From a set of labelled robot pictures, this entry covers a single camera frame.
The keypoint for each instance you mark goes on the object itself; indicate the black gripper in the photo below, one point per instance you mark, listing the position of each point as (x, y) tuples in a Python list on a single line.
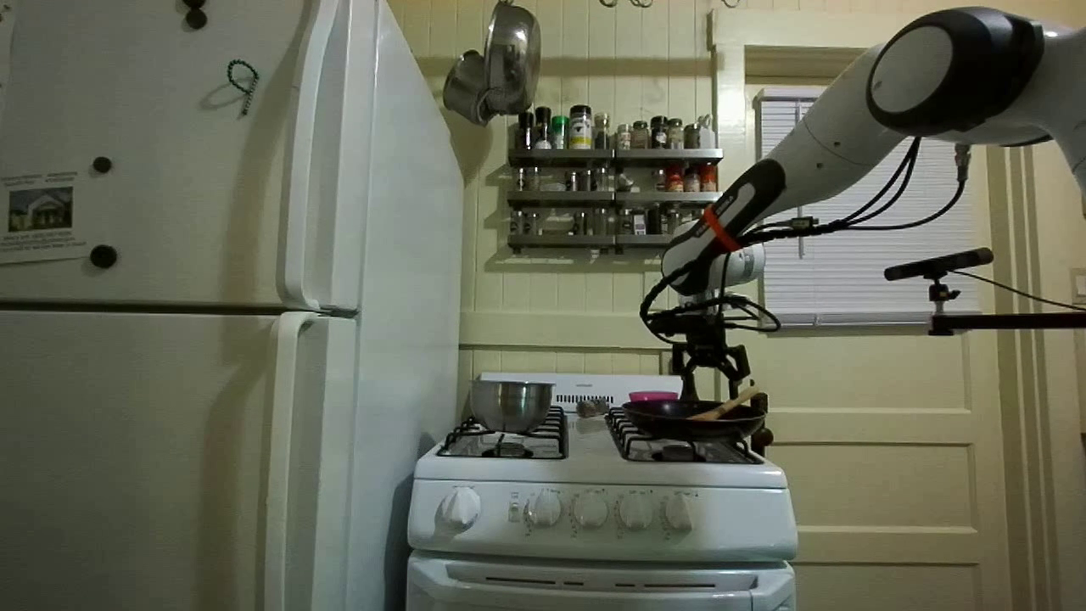
[(705, 348)]

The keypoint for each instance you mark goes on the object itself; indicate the wooden spoon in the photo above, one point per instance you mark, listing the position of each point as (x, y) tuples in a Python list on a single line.
[(746, 399)]

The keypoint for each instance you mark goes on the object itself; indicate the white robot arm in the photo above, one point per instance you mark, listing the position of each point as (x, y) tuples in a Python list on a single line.
[(970, 77)]

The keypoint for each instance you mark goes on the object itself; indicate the white window blind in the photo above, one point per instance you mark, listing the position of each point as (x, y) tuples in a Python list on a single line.
[(837, 280)]

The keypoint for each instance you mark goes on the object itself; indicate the steel saucepan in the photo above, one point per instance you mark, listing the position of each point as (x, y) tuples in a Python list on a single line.
[(510, 406)]

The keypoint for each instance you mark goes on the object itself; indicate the cream panel door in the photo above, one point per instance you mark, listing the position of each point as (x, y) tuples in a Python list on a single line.
[(913, 459)]

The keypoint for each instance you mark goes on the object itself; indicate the white gas stove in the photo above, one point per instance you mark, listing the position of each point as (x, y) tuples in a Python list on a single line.
[(587, 513)]

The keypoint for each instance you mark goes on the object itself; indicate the hanging metal colander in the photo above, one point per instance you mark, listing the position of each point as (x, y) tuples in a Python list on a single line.
[(501, 77)]

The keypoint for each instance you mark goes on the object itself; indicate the white refrigerator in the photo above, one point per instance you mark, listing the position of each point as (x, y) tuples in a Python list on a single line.
[(221, 399)]

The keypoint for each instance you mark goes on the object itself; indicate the paper note on fridge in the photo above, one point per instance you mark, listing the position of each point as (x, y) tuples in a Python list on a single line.
[(41, 219)]

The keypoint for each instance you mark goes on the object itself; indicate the wall spice rack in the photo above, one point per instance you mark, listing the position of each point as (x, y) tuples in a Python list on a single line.
[(585, 184)]

